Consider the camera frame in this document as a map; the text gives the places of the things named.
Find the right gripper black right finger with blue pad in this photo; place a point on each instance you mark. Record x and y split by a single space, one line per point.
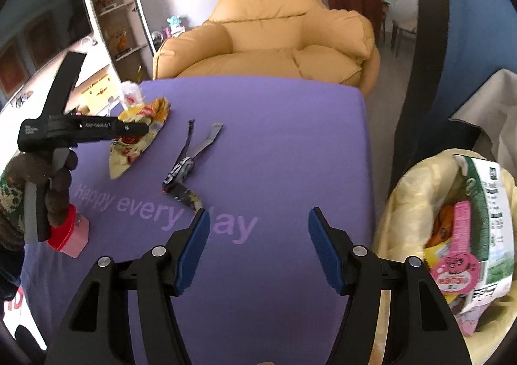
421 328

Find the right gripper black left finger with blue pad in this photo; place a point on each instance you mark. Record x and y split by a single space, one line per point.
96 327

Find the yellow red snack wrapper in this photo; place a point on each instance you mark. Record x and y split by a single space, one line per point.
124 151

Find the black silver torn wrapper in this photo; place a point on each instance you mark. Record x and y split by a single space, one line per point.
174 182

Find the green white milk carton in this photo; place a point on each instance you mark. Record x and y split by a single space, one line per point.
491 230

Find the dark gloved left hand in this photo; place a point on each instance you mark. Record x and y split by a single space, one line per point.
31 168

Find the yellow box on shelf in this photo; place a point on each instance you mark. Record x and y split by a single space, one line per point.
99 95

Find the pink snack packet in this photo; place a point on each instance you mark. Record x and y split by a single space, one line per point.
457 274

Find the yellow snack packet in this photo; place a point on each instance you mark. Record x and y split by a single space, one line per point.
434 254

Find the white small gift box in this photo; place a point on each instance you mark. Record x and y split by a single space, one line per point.
125 95

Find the red lidded pink box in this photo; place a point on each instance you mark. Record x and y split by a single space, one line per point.
72 236

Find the white display shelf unit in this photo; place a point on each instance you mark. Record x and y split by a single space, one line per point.
37 34

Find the orange wrapper in bin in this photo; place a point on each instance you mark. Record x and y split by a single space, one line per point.
442 226

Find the light blue toy figure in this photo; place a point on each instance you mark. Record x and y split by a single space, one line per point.
175 26

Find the purple tablecloth with lettering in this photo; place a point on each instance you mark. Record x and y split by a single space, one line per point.
259 293

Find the white cloth covered seat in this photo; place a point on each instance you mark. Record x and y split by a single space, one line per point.
492 110

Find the yellow leather armchair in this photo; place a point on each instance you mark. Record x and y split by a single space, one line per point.
299 39

